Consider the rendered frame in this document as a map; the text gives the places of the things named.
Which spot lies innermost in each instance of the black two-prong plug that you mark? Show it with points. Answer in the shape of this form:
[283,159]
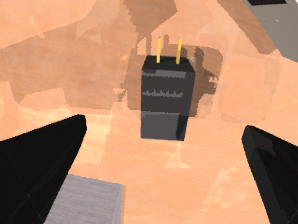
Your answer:
[166,91]

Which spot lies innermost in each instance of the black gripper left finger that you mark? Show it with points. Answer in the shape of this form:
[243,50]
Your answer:
[33,166]

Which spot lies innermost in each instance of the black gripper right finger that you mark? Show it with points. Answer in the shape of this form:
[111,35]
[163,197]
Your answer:
[274,166]

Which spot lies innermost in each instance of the white power strip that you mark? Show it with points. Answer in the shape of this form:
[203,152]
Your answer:
[280,20]

